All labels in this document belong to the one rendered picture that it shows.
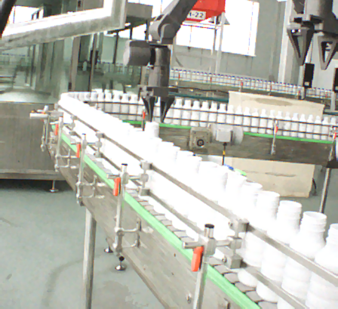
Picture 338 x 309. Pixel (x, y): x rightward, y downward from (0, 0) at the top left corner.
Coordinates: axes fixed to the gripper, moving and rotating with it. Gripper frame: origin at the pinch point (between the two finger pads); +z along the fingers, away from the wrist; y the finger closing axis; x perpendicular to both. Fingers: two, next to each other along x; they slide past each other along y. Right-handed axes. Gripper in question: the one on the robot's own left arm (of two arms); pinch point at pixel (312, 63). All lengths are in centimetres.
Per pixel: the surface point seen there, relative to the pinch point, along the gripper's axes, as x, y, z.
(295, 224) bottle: -18.8, -14.8, 26.5
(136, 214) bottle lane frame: 36, -20, 42
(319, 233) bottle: -24.8, -15.0, 26.0
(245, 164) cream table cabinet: 388, 247, 98
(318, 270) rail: -29.6, -18.4, 29.5
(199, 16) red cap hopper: 662, 299, -104
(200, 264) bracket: -9.6, -25.7, 36.2
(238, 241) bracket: -10.5, -19.4, 32.1
